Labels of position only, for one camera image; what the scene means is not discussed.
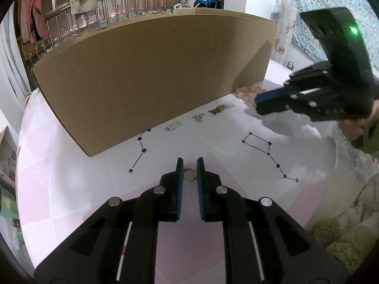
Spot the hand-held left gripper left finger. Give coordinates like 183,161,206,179
34,157,185,284

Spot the open printed cardboard box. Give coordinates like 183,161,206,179
0,126,18,184

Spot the metal balcony railing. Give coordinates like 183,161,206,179
18,0,190,62

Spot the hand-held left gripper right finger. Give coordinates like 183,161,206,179
196,157,347,284

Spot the pink bead bracelet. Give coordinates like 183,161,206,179
235,85,267,110

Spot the blue bag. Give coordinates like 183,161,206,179
173,0,221,9

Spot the large brown cardboard box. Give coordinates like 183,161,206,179
31,7,278,157

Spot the fuzzy green white robe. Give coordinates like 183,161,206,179
305,180,379,275

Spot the person's right hand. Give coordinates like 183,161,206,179
338,118,368,149

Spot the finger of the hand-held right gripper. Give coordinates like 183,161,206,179
254,62,336,122

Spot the pink hanging jacket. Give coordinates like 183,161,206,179
19,0,49,43

